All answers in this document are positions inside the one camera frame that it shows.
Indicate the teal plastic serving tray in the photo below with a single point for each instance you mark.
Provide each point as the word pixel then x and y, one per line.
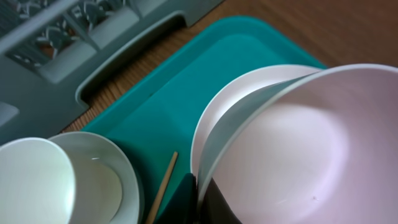
pixel 158 116

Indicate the left wooden chopstick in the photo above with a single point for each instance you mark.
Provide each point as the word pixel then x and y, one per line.
pixel 160 194

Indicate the white plastic cup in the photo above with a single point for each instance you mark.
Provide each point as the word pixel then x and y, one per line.
pixel 37 182

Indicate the grey plastic dishwasher rack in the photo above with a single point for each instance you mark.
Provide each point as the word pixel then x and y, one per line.
pixel 52 50

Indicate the grey shallow bowl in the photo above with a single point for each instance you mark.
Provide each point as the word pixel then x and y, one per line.
pixel 106 186

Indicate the large white round plate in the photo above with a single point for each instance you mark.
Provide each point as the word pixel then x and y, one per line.
pixel 232 93

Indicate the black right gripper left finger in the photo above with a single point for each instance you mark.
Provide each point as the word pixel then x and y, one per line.
pixel 181 208

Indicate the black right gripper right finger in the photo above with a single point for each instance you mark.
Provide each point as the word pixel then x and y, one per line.
pixel 215 209

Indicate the pink bowl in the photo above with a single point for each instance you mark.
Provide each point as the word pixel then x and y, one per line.
pixel 320 148

